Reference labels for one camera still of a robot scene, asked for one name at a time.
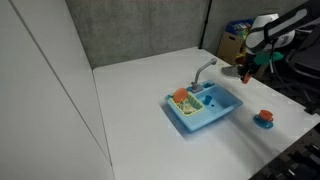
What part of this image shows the blue toy sink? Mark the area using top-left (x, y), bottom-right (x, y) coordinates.
top-left (164, 79), bottom-right (244, 134)

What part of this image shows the black stand pole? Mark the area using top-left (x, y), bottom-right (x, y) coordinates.
top-left (198, 0), bottom-right (213, 50)

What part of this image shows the small orange cup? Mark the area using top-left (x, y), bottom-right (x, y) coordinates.
top-left (242, 72), bottom-right (252, 85)

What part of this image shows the orange mug with handle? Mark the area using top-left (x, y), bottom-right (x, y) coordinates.
top-left (258, 109), bottom-right (275, 123)

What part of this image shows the grey toy faucet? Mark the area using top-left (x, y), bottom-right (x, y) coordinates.
top-left (190, 57), bottom-right (218, 94)

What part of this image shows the brown cardboard box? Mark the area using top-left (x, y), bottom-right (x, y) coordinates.
top-left (216, 31), bottom-right (246, 66)

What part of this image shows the small blue cup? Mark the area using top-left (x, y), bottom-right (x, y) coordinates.
top-left (203, 94), bottom-right (213, 106)

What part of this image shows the yellow toy dish rack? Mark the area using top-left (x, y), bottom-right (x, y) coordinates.
top-left (172, 91), bottom-right (205, 118)

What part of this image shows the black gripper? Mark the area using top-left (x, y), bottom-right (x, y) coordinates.
top-left (238, 54), bottom-right (261, 81)

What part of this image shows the black chair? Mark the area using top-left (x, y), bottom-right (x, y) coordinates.
top-left (285, 26), bottom-right (320, 114)

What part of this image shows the beige toy dish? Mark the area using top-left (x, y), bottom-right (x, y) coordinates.
top-left (181, 103), bottom-right (195, 114)

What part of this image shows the green wrist camera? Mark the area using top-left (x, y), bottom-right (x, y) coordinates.
top-left (254, 51), bottom-right (285, 66)

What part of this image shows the black equipment frame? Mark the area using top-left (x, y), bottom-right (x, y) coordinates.
top-left (249, 123), bottom-right (320, 180)

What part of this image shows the blue saucer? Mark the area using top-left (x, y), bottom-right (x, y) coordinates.
top-left (253, 114), bottom-right (275, 130)

